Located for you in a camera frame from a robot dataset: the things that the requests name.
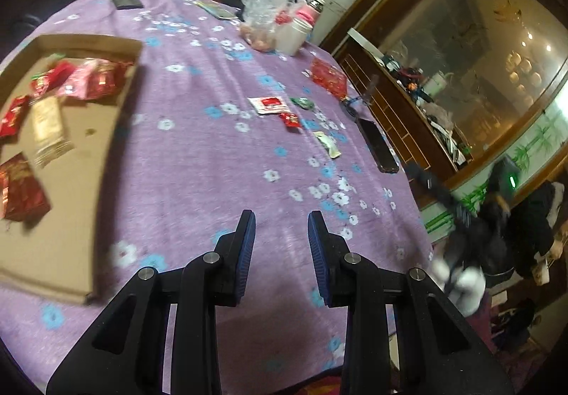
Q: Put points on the red foil gift bag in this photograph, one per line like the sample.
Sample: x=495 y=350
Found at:
x=330 y=78

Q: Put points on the black phone stand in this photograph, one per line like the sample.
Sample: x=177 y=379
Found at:
x=348 y=104

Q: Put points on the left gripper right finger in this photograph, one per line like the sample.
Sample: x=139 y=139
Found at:
x=334 y=276

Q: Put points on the flat cardboard box tray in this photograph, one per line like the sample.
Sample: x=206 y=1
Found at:
x=55 y=257

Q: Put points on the pink sleeved thermos bottle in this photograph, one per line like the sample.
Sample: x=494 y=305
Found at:
x=310 y=11

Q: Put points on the cream white snack packet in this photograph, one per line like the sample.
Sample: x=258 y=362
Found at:
x=329 y=144

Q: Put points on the wooden display cabinet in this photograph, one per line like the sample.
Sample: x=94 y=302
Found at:
x=454 y=82

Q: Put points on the white gloved right hand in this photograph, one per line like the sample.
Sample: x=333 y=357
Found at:
x=464 y=287

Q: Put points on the red candy in box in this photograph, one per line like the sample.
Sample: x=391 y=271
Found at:
x=53 y=78

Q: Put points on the clear plastic bag with food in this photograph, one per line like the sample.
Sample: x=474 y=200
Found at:
x=258 y=27

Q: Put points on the white plastic jar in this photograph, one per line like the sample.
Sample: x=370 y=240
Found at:
x=291 y=36

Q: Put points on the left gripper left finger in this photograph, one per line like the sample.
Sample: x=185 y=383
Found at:
x=235 y=251

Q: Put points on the small red snack packet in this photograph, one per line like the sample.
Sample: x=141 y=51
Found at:
x=290 y=120

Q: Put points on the red snack packet in box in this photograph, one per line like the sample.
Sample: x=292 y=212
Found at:
x=12 y=120

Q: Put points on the golden beige snack packet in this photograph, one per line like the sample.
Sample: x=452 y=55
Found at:
x=49 y=130

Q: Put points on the dark red foil snack packet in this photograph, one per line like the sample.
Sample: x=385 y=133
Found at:
x=22 y=196

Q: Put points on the purple floral tablecloth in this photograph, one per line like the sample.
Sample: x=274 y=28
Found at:
x=190 y=154

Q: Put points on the red patterned packet in box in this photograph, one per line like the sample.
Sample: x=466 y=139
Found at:
x=107 y=79

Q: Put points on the pink snack packet in box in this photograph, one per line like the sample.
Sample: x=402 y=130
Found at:
x=76 y=85

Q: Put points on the green candy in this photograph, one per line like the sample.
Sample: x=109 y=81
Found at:
x=303 y=103
x=54 y=58

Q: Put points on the green candy in box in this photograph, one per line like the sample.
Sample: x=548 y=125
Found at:
x=54 y=58

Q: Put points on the black tablet right edge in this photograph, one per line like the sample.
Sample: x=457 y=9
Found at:
x=382 y=155

